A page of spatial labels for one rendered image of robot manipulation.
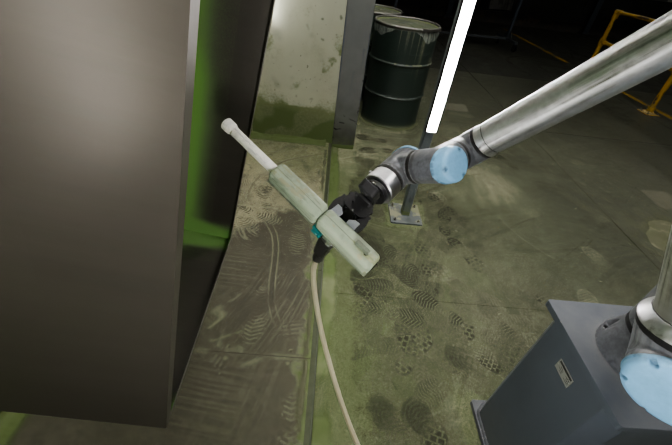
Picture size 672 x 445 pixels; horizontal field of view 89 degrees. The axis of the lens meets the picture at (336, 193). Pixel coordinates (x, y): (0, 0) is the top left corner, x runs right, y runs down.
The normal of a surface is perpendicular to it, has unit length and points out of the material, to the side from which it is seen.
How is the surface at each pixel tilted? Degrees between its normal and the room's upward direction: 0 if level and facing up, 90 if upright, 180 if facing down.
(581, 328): 0
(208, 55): 90
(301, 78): 90
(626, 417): 0
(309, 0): 90
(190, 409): 0
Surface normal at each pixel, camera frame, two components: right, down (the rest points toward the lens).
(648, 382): -0.72, 0.41
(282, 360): 0.11, -0.80
